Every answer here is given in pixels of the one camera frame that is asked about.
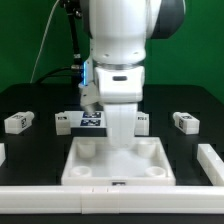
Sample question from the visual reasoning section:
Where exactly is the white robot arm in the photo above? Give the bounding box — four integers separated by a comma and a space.
79, 0, 186, 148

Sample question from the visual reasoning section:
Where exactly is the white right obstacle rail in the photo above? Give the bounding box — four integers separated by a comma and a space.
197, 144, 224, 187

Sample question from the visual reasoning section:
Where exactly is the black cable hose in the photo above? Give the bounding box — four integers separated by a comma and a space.
34, 0, 90, 84

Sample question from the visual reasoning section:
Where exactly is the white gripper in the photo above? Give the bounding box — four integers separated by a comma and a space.
80, 66, 145, 148

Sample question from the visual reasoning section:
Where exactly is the apriltag marker sheet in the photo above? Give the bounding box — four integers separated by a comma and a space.
65, 111, 106, 128

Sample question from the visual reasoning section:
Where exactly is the white obstacle rail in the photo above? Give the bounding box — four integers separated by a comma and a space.
0, 186, 224, 214
197, 144, 224, 187
0, 143, 6, 166

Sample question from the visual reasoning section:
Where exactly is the white thin cable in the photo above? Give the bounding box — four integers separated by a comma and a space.
29, 0, 61, 84

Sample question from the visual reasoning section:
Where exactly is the white front obstacle rail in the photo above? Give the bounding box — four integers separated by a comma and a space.
0, 186, 224, 214

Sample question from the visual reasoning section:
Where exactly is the white square tabletop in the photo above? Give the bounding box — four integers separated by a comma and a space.
61, 137, 176, 186

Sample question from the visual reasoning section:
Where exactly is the white left obstacle rail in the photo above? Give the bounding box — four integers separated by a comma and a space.
0, 143, 6, 166

